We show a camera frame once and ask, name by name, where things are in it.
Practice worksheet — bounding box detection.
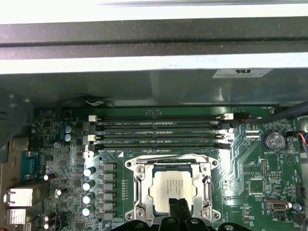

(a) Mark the silver CPU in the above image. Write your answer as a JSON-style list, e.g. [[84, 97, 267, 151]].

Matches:
[[148, 168, 193, 215]]

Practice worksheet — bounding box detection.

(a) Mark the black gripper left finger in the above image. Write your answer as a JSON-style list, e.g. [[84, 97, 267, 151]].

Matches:
[[109, 197, 180, 231]]

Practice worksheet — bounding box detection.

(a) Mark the blue port connector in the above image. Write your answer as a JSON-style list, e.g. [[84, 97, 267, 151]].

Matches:
[[20, 151, 48, 181]]

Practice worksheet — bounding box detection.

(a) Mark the CPU socket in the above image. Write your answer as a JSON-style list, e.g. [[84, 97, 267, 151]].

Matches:
[[124, 153, 221, 222]]

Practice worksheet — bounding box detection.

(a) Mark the grey plastic fan duct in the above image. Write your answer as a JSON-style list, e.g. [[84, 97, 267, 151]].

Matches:
[[0, 88, 34, 153]]

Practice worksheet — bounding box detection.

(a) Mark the metal socket cover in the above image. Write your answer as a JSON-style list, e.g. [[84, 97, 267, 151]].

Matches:
[[133, 162, 213, 221]]

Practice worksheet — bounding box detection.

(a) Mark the open black PC case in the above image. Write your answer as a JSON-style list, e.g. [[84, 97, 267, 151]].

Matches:
[[0, 18, 308, 231]]

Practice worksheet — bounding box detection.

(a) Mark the round coin cell battery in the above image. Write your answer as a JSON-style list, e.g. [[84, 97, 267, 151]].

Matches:
[[262, 130, 287, 151]]

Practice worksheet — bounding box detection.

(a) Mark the white case label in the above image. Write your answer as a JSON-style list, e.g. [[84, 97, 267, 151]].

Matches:
[[212, 68, 274, 79]]

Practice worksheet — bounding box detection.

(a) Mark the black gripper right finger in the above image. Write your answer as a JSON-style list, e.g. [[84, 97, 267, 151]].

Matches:
[[179, 197, 243, 231]]

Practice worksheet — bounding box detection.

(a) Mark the silver rear port block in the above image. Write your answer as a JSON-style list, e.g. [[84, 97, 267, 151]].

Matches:
[[6, 208, 27, 226], [3, 184, 41, 208]]

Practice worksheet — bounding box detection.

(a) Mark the red blue wire bundle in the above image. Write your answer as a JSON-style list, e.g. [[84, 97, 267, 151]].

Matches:
[[297, 133, 308, 151]]

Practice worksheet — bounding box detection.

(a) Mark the wire locking lever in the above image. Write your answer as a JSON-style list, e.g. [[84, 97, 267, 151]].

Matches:
[[131, 154, 211, 162], [203, 174, 214, 209]]

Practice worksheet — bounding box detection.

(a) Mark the thick black cable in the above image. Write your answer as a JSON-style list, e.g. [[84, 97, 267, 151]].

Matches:
[[231, 100, 308, 128]]

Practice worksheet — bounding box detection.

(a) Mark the silver capacitor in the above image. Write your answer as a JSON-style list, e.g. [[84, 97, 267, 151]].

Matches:
[[81, 205, 94, 217], [82, 193, 96, 205], [82, 180, 96, 191], [83, 166, 97, 177]]

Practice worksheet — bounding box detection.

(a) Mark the silver internal USB port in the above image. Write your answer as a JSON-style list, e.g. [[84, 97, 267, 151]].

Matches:
[[264, 198, 293, 214]]

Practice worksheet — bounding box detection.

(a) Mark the black RAM slot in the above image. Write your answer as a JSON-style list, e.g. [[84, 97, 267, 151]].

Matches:
[[83, 121, 231, 134], [95, 115, 227, 123], [92, 142, 231, 150], [95, 134, 229, 142]]

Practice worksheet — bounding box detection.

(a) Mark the green motherboard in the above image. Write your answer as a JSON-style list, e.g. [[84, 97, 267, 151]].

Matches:
[[28, 107, 308, 231]]

